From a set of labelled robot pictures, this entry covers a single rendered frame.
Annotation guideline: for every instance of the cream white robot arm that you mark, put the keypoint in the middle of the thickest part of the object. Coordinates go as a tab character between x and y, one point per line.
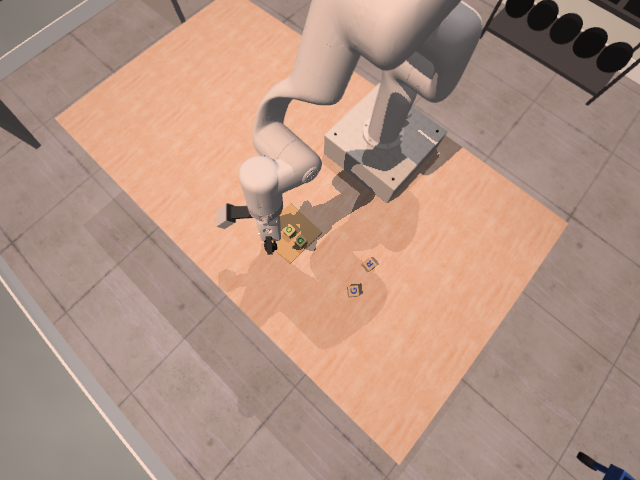
386	33

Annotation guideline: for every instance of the tan mat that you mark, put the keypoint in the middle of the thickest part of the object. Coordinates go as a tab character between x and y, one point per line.
286	247

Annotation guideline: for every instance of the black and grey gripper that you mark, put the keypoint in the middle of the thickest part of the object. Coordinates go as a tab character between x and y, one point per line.
265	233

